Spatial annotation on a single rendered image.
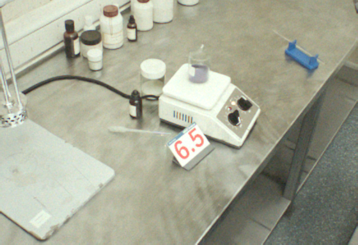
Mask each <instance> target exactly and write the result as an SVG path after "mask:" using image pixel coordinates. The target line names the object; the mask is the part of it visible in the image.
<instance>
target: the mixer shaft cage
mask: <svg viewBox="0 0 358 245"><path fill-rule="evenodd" d="M0 28H1V34H2V37H3V44H4V49H5V53H6V57H7V60H8V66H9V69H10V74H11V77H12V83H13V87H14V90H15V91H10V90H9V89H8V85H7V82H6V77H5V74H4V69H3V64H2V61H1V56H0V85H1V89H2V92H1V93H0V128H5V129H8V128H14V127H18V126H19V125H21V124H23V123H24V122H25V121H26V120H27V119H28V116H29V111H28V109H27V98H26V96H25V95H24V94H23V93H21V92H19V88H18V84H17V80H16V77H15V71H14V68H13V63H12V57H11V54H10V49H9V45H8V41H7V37H6V32H5V29H4V28H5V26H4V21H3V16H2V12H1V9H0ZM15 122H17V123H15ZM10 124H11V125H10Z"/></svg>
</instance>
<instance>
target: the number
mask: <svg viewBox="0 0 358 245"><path fill-rule="evenodd" d="M206 143H207V140H206V139H205V137H204V136H203V135H202V133H201V132H200V130H199V129H198V127H197V126H196V125H195V126H194V127H193V128H192V129H191V130H189V131H188V132H187V133H185V134H184V135H183V136H182V137H181V138H179V139H178V140H176V141H175V142H174V143H173V144H172V145H170V147H171V148H172V150H173V152H174V153H175V154H176V156H177V157H178V158H179V160H180V162H181V163H184V162H185V161H186V160H187V159H188V158H189V157H190V156H192V155H193V154H194V153H196V152H197V151H198V150H199V149H200V148H201V147H202V146H204V145H205V144H206Z"/></svg>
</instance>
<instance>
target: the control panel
mask: <svg viewBox="0 0 358 245"><path fill-rule="evenodd" d="M241 96H244V97H245V98H246V99H247V100H248V101H249V102H250V103H251V104H252V105H253V106H252V107H250V108H249V109H248V110H247V111H243V110H241V109H240V108H239V107H238V106H237V100H238V99H239V98H240V97H241ZM233 102H234V103H235V105H233ZM229 107H232V110H230V109H229ZM236 109H237V110H238V113H239V116H240V121H241V122H240V124H239V125H238V126H233V125H232V124H230V122H229V120H228V115H229V114H230V113H232V112H233V111H234V110H236ZM258 109H259V107H258V106H257V105H256V104H255V103H254V102H252V101H251V100H250V99H249V98H247V97H246V96H245V95H244V94H243V93H242V92H241V91H240V90H239V89H237V88H236V87H235V88H234V90H233V92H232V94H231V95H230V97H229V98H228V100H227V101H226V103H225V104H224V105H223V107H222V109H221V110H220V111H219V113H218V115H217V116H216V117H217V119H219V120H220V121H221V122H222V123H223V124H225V126H227V127H228V128H229V129H230V130H231V131H232V132H233V133H234V134H235V135H237V136H238V137H239V138H240V139H242V137H243V135H244V133H245V132H246V130H247V128H248V126H249V124H250V123H251V121H252V119H253V118H254V116H255V114H256V112H257V110H258Z"/></svg>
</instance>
